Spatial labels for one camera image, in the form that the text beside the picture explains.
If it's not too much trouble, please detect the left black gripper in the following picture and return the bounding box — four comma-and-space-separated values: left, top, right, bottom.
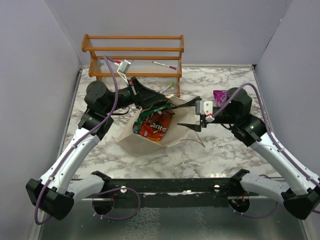
103, 76, 166, 114

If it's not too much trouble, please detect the beige paper bag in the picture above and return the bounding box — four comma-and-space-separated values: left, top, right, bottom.
118, 107, 198, 156

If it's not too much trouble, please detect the green snack bag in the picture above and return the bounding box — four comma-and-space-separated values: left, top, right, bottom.
132, 103, 171, 134

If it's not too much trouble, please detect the red Doritos bag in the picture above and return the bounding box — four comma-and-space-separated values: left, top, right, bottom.
139, 111, 175, 143

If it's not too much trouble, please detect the purple snack bag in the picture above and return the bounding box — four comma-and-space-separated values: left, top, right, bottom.
213, 90, 228, 107

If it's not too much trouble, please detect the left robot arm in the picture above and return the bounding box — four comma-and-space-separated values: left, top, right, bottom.
25, 77, 168, 220

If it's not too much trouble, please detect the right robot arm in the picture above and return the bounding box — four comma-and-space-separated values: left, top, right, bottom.
179, 86, 320, 220

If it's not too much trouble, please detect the green capped white marker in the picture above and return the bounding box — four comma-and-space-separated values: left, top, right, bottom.
160, 82, 175, 94

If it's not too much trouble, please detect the pink capped white marker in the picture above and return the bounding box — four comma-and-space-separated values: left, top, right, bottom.
152, 61, 177, 70

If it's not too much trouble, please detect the wooden two-tier shelf rack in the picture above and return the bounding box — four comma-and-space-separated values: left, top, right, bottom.
81, 34, 185, 97

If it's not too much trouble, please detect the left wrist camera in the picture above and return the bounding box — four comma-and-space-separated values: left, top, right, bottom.
114, 59, 131, 85

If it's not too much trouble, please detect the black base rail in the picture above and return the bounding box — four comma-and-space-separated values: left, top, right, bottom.
92, 171, 257, 209

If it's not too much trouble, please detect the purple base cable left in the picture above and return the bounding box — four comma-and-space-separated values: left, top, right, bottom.
91, 186, 143, 221

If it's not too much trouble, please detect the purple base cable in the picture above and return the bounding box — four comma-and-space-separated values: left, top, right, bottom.
91, 186, 143, 221
232, 193, 280, 218

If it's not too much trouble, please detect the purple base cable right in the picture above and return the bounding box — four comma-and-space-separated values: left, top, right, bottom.
232, 193, 280, 218

